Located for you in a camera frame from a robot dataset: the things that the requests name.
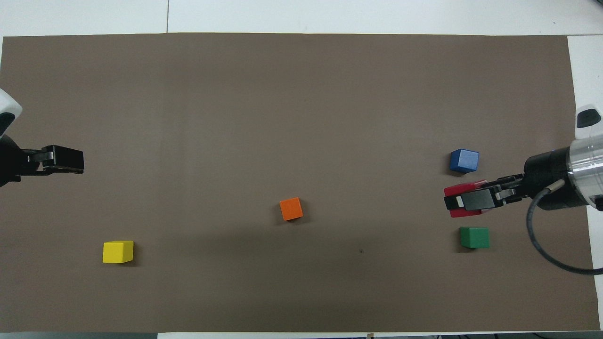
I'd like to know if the brown paper table mat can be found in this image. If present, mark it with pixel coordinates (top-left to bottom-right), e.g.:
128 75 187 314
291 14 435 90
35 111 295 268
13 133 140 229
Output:
0 32 601 333

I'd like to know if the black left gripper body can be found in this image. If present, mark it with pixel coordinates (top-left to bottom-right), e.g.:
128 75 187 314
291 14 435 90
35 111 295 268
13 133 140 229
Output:
0 136 46 188

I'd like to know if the red wooden block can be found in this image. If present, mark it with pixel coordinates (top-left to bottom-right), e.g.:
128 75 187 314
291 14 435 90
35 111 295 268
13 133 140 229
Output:
443 179 489 218

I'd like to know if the blue wooden block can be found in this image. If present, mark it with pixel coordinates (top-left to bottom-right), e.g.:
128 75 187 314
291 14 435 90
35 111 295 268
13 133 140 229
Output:
449 149 480 174

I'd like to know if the green wooden block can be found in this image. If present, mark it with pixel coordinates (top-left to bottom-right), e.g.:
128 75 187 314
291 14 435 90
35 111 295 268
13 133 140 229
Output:
460 226 490 249

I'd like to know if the yellow wooden block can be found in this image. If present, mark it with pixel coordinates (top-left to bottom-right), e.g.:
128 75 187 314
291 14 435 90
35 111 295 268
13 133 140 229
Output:
102 240 135 264

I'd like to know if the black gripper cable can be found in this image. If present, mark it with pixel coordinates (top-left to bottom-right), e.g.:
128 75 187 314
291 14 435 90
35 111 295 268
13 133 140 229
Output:
526 178 603 275

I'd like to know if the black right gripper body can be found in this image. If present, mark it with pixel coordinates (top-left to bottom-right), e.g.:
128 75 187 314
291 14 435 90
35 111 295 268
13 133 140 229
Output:
523 147 587 211

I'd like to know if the orange wooden block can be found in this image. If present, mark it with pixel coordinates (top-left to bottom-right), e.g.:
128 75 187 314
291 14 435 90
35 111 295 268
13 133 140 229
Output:
279 197 304 222

